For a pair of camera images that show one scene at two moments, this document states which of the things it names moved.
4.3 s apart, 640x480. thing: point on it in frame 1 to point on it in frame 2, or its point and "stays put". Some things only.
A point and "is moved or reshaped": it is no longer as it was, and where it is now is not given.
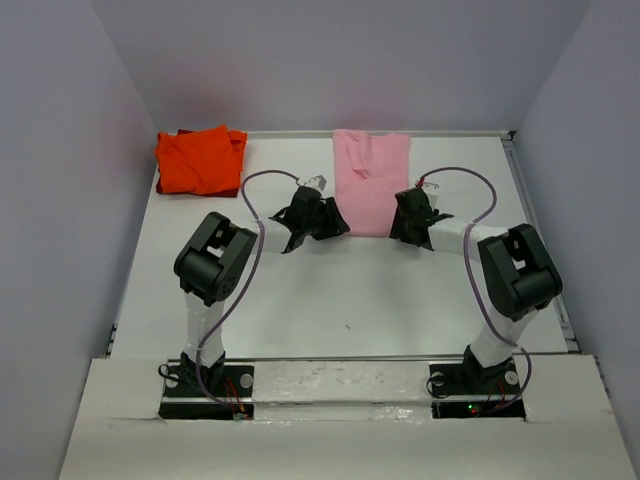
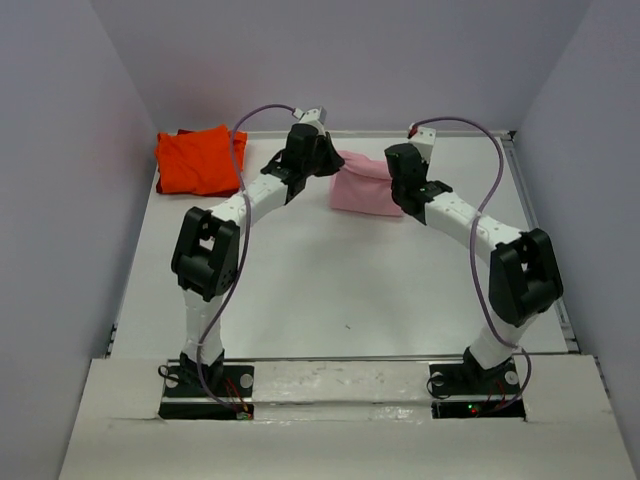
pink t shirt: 370,169 is moved or reshaped
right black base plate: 470,390 stays put
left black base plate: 208,392 stays put
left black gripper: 334,224 to 332,160
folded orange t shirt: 200,162 stays put
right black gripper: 398,228 to 424,165
